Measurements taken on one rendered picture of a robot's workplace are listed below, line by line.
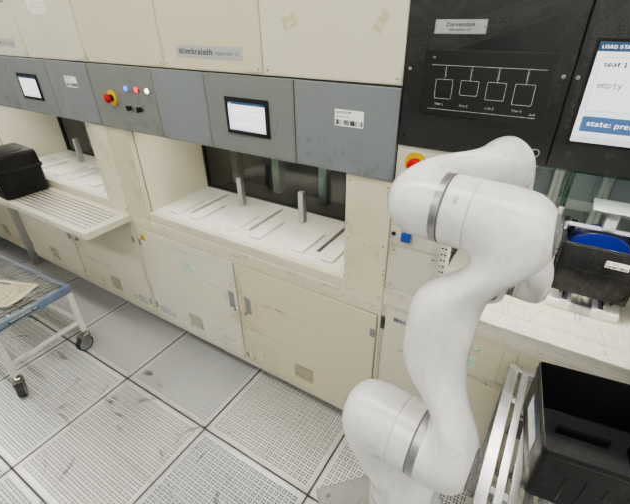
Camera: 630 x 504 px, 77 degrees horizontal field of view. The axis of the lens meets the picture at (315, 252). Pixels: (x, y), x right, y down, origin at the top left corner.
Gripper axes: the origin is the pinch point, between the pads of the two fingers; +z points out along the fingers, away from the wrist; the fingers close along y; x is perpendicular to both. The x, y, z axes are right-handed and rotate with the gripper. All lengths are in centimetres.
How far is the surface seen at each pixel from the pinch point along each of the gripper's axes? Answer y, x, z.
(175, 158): -173, -28, 0
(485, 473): 16, -42, -47
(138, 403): -136, -124, -81
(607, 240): 19.1, -17.3, 31.9
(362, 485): -6, -40, -69
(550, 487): 28, -36, -44
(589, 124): 4.3, 26.4, 5.6
